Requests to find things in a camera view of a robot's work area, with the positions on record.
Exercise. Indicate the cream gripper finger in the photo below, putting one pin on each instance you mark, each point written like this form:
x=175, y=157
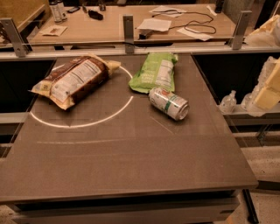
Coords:
x=273, y=81
x=267, y=98

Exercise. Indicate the silver green 7up can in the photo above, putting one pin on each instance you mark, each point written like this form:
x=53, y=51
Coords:
x=171, y=104

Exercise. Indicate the clear sanitizer bottle right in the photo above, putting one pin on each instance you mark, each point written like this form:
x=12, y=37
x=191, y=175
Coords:
x=245, y=103

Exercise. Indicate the clear sanitizer bottle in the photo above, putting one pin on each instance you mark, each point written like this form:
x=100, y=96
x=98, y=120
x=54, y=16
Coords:
x=228, y=103
x=245, y=103

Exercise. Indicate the clear sanitizer bottle left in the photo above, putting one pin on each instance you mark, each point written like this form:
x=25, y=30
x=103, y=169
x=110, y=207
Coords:
x=228, y=103

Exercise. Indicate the white paper sheet right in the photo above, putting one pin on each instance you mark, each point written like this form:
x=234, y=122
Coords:
x=193, y=34

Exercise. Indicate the white paper sheet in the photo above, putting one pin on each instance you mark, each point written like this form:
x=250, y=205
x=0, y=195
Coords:
x=193, y=34
x=153, y=24
x=167, y=11

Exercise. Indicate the green snack bag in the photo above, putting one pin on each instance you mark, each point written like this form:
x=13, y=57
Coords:
x=156, y=71

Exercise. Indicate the white paper sheet back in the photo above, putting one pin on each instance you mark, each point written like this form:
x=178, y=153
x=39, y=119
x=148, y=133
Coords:
x=167, y=11

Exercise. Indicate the white paper sheet centre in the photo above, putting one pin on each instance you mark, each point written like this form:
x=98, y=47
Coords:
x=153, y=24

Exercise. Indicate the black object on desk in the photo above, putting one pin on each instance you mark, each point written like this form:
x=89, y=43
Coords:
x=95, y=15

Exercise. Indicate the wooden background desk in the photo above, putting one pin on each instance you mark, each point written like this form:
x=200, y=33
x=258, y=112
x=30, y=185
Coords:
x=81, y=28

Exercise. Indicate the brown snack bag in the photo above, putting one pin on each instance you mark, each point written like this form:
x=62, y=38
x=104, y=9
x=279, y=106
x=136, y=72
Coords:
x=73, y=81

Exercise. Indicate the black phone on desk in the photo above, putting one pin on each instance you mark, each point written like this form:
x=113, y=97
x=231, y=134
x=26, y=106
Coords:
x=74, y=9

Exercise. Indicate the small paper card left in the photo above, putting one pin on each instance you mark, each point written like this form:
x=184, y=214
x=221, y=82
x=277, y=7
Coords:
x=53, y=30

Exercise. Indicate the right metal bracket post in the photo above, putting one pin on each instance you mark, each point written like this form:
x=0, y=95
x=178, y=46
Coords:
x=243, y=20

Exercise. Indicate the metal bracket post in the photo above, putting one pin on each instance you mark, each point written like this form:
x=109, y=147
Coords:
x=128, y=32
x=20, y=49
x=243, y=20

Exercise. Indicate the middle metal bracket post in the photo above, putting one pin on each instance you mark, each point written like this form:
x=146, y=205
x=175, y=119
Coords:
x=128, y=32

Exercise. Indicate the left metal bracket post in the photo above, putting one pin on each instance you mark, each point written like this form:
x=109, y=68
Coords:
x=20, y=49

